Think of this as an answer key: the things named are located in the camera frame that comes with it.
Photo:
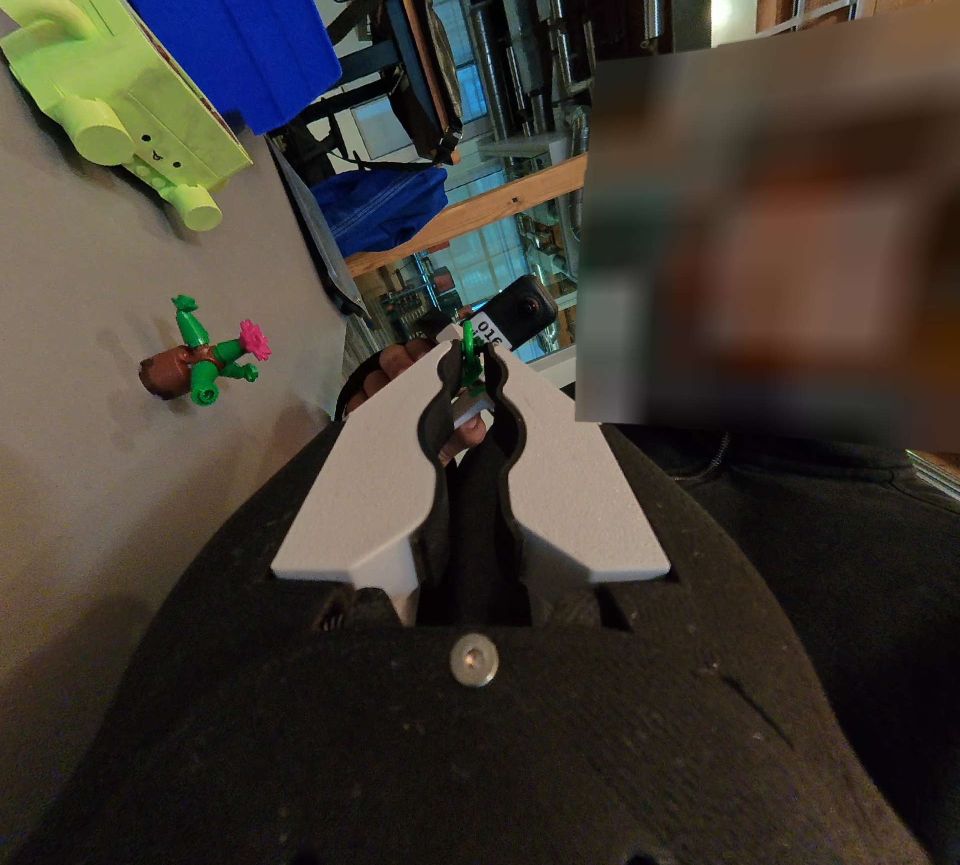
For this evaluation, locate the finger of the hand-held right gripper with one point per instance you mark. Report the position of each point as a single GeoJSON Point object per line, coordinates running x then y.
{"type": "Point", "coordinates": [452, 334]}

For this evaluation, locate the person's right hand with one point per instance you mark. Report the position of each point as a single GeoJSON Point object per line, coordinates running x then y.
{"type": "Point", "coordinates": [390, 370]}

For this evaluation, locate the silver ventilation ducts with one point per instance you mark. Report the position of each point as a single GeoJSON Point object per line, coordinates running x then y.
{"type": "Point", "coordinates": [491, 66]}

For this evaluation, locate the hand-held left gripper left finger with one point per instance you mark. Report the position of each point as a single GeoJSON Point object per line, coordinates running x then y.
{"type": "Point", "coordinates": [352, 505]}

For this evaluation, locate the person's black jacket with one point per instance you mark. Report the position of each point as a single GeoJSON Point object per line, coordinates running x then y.
{"type": "Point", "coordinates": [825, 542]}

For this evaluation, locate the lime green toy pot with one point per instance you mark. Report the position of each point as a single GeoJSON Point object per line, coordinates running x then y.
{"type": "Point", "coordinates": [112, 92]}

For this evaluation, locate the green wheel stem piece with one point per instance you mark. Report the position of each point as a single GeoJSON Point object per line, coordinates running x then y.
{"type": "Point", "coordinates": [471, 355]}

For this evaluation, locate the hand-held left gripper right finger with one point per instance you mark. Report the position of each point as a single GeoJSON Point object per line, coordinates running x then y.
{"type": "Point", "coordinates": [585, 497]}

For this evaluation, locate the blue plastic bin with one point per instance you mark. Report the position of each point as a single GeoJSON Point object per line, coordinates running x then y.
{"type": "Point", "coordinates": [225, 2]}

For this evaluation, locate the small brick flower plant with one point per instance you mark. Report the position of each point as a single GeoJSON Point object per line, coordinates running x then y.
{"type": "Point", "coordinates": [172, 374]}

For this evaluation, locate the black framed wooden desk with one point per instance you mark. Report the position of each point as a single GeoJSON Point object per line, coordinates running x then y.
{"type": "Point", "coordinates": [420, 55]}

